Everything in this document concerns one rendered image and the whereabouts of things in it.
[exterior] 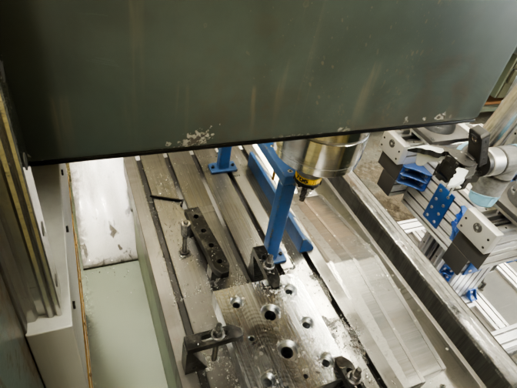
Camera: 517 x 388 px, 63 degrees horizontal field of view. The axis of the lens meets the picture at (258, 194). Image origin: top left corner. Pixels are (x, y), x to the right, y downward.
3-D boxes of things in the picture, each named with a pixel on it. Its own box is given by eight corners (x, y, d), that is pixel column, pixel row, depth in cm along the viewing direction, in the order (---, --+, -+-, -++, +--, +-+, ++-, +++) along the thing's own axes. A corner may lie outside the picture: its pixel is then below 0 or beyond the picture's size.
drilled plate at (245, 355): (292, 283, 114) (296, 272, 111) (346, 385, 95) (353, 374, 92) (211, 302, 106) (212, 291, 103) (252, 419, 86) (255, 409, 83)
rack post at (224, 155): (232, 162, 158) (242, 90, 139) (238, 171, 155) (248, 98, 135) (207, 165, 154) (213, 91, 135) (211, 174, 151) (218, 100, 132)
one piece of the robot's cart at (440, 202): (423, 214, 180) (441, 182, 169) (436, 229, 174) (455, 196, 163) (421, 215, 180) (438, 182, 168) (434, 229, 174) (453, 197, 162)
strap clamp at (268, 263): (258, 269, 121) (266, 233, 112) (275, 307, 112) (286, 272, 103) (247, 272, 120) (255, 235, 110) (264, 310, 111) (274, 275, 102)
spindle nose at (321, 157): (259, 130, 79) (270, 70, 71) (333, 125, 85) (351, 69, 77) (292, 184, 68) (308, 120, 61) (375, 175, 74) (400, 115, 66)
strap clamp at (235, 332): (235, 346, 102) (242, 311, 93) (239, 359, 100) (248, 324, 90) (181, 362, 97) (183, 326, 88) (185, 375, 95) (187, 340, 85)
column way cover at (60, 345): (88, 278, 111) (56, 103, 77) (111, 476, 79) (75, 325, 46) (67, 282, 109) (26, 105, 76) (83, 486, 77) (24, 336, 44)
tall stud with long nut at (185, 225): (188, 248, 123) (189, 216, 115) (190, 255, 121) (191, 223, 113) (178, 250, 122) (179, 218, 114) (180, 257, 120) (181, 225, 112)
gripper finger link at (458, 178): (450, 207, 100) (458, 188, 106) (461, 188, 96) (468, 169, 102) (437, 201, 101) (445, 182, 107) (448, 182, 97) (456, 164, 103)
